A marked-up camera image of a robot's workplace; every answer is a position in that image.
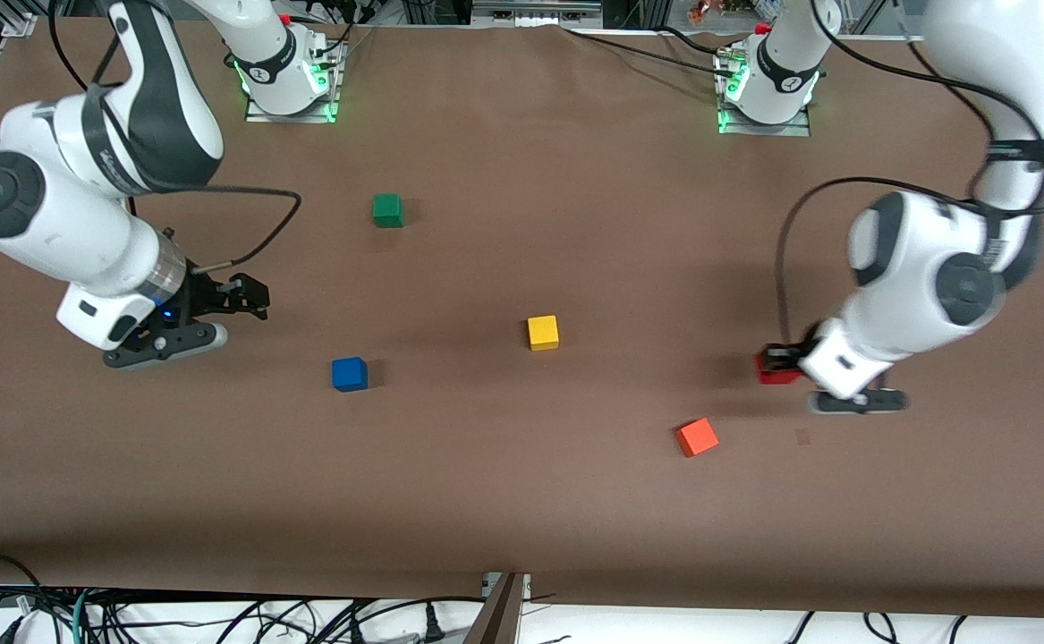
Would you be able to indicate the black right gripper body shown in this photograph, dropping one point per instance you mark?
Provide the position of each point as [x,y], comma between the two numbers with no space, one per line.
[204,296]

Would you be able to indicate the red wooden cube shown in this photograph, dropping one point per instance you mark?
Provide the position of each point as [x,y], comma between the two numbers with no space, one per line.
[774,377]

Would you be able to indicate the blue wooden cube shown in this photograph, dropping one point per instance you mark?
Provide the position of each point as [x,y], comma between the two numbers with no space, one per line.
[350,375]

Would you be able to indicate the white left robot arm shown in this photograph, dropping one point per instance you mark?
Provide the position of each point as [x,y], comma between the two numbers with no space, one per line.
[924,268]

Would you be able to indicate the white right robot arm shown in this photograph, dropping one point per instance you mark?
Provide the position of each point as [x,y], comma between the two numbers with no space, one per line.
[65,224]

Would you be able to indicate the orange wooden cube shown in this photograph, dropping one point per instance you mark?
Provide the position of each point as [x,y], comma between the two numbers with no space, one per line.
[697,438]

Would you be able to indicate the green wooden cube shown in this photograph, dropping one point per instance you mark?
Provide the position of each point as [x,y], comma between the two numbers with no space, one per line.
[387,211]

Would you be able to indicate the yellow wooden cube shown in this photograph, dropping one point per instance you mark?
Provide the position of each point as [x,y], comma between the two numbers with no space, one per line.
[543,333]

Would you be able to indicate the brown paper table cover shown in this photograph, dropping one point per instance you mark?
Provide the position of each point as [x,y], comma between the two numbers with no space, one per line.
[522,501]

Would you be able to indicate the small aluminium corner profile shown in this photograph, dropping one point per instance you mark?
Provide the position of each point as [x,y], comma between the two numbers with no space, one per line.
[19,24]

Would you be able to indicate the dark angled bar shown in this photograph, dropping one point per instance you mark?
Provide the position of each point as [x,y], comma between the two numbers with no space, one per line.
[496,617]

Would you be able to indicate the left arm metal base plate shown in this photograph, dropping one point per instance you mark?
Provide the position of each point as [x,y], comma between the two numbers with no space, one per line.
[768,130]

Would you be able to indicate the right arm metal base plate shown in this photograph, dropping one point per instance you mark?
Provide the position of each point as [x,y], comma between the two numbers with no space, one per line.
[335,80]

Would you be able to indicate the small silver bracket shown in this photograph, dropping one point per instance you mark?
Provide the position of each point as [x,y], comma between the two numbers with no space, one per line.
[526,586]

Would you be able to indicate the aluminium frame rail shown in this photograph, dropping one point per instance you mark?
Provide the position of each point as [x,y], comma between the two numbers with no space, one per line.
[535,11]

